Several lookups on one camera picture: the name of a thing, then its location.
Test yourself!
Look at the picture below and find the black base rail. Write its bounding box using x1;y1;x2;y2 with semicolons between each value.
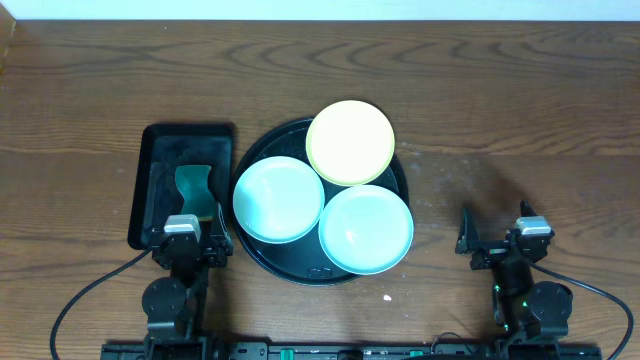
100;342;602;360

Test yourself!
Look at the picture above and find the green yellow sponge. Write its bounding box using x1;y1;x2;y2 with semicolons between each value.
175;165;217;222

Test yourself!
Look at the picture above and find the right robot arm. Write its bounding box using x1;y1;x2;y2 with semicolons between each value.
455;201;573;359

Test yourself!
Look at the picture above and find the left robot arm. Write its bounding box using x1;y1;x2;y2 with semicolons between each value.
141;203;233;360

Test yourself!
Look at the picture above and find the rectangular black tray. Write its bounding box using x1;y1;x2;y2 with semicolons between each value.
127;123;234;250

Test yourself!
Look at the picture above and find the round black tray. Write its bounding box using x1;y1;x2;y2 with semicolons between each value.
233;119;409;286

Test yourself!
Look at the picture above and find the light green plate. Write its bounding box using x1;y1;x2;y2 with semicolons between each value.
318;185;414;275
232;156;325;244

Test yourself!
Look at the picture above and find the yellow plate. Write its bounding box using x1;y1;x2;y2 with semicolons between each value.
305;100;395;186

